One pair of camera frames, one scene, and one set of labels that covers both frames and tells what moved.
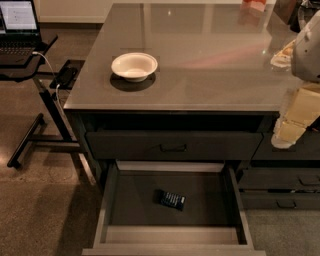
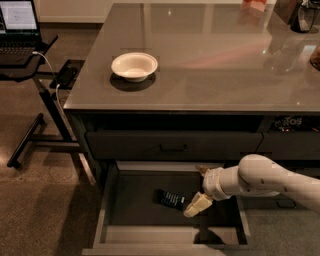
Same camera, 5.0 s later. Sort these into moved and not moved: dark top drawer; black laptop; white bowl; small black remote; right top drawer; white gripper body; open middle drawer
Moved: white gripper body
Not moved: dark top drawer; black laptop; right top drawer; open middle drawer; small black remote; white bowl
